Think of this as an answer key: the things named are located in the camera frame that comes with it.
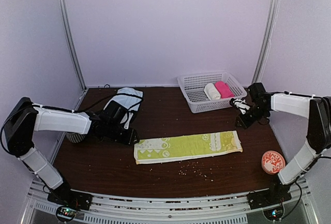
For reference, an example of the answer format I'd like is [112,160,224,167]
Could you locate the rolled pink towel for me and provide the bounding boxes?
[214,81,235,99]

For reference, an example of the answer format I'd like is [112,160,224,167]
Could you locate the green patterned towel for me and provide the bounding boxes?
[133,131,243,165]

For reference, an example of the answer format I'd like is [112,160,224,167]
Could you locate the right aluminium frame post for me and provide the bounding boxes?
[251,0,280,84]

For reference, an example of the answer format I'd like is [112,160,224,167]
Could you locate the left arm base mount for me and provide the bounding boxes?
[47,182,93,211]

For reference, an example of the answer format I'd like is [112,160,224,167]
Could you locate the striped ceramic mug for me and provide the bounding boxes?
[65,132,86,144]

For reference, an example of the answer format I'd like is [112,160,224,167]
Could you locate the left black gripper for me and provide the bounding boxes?
[106,122,140,146]

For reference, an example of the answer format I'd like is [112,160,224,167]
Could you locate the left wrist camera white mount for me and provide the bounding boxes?
[121,111,137,129]

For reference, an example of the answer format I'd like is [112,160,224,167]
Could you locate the light blue towel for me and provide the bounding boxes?
[103,87,143,127]

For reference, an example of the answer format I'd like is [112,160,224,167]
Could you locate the aluminium frame post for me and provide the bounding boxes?
[251,0,280,84]
[58,0,87,91]

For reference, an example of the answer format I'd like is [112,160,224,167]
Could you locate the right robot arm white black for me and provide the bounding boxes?
[230,82,330,185]

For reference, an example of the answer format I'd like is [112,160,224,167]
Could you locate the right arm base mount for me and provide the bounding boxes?
[247,180,292,210]

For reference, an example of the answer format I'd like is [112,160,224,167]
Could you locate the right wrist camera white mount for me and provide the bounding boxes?
[230,98,251,114]

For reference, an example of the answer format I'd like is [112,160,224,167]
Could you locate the rolled white towel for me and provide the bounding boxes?
[204,83,221,101]

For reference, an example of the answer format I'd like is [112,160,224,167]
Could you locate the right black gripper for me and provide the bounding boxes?
[235,103,269,129]

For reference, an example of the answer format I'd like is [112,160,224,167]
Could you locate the left aluminium frame post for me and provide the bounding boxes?
[58,0,87,91]

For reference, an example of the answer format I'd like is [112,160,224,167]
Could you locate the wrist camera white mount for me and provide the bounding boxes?
[121,111,137,129]
[230,98,251,114]

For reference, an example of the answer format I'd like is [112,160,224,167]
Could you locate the red patterned bowl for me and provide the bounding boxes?
[261,151,285,175]

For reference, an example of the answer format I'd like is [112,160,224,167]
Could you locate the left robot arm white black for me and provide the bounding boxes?
[1,96,143,205]

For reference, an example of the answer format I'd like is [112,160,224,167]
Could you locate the white plastic basket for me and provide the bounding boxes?
[177,71,247,113]

